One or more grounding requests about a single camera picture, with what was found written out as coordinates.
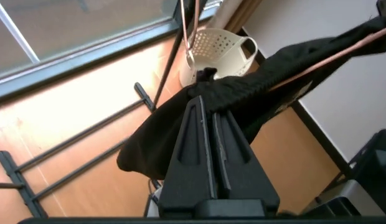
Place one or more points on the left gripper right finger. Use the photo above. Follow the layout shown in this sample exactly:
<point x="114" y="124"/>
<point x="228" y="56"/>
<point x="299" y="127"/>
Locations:
<point x="249" y="183"/>

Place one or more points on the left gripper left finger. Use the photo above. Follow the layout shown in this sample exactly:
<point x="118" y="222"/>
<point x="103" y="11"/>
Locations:
<point x="186" y="186"/>

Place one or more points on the black shorts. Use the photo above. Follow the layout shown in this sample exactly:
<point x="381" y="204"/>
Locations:
<point x="149" y="149"/>

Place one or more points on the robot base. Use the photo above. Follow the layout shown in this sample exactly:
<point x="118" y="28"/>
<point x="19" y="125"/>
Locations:
<point x="351" y="196"/>

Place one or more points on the black clothes rack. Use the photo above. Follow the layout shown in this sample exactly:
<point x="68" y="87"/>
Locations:
<point x="145" y="97"/>

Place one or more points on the white laundry basket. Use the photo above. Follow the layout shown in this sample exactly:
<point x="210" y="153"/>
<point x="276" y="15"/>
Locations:
<point x="224" y="59"/>

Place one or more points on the beige curtain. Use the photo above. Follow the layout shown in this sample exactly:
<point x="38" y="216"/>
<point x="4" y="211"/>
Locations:
<point x="233" y="12"/>

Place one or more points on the window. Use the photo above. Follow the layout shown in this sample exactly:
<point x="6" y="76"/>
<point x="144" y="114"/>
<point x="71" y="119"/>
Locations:
<point x="87" y="31"/>

